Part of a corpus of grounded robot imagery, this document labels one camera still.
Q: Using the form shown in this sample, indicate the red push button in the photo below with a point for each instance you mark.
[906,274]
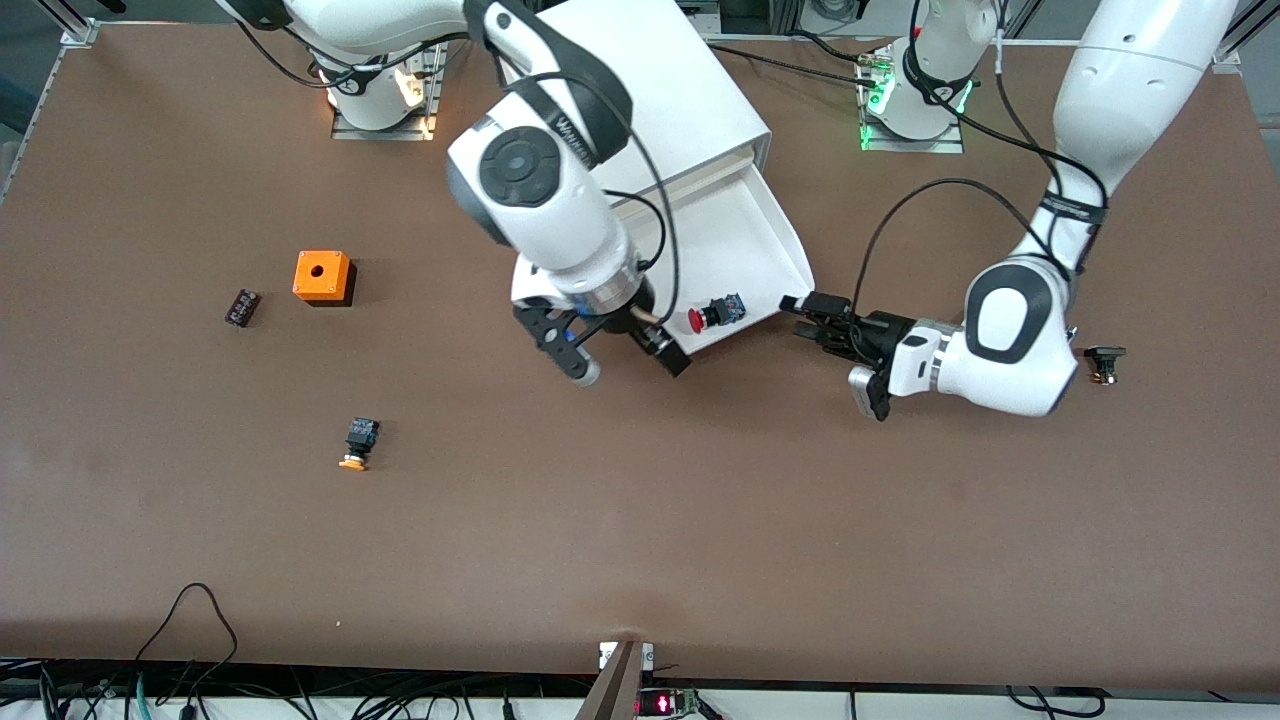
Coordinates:
[712,315]

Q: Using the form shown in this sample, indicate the orange switch box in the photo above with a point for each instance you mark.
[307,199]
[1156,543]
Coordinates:
[320,275]

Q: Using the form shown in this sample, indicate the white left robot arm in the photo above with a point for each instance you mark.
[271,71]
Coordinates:
[1130,90]

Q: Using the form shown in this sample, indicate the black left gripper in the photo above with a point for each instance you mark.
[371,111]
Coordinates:
[874,335]

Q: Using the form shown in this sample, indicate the circuit board with red light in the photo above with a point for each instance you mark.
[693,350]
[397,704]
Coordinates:
[668,703]

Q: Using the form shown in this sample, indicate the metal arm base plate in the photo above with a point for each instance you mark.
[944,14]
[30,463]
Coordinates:
[385,125]
[915,145]

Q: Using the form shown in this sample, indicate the aluminium frame profile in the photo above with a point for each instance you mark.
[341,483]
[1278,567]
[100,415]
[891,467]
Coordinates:
[80,35]
[1255,30]

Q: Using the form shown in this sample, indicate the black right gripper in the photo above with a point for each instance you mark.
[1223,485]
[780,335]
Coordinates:
[643,325]

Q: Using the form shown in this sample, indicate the small black brass part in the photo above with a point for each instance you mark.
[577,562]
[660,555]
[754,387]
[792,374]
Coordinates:
[1105,357]

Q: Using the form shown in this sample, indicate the yellow push button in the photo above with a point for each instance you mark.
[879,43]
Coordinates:
[358,440]

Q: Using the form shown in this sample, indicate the brown camera post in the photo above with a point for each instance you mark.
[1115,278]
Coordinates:
[612,690]

